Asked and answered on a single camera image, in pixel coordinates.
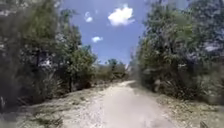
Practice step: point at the distant group of trees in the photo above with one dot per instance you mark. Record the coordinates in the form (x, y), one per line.
(113, 70)

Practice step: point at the row of trees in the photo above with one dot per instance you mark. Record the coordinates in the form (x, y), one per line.
(173, 53)
(40, 50)

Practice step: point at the robot's own part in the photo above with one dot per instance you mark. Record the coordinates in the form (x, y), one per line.
(203, 125)

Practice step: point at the pale dirt path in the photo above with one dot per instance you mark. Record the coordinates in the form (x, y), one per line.
(126, 110)

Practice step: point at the stony dry verge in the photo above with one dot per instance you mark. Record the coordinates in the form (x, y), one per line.
(60, 106)
(191, 113)

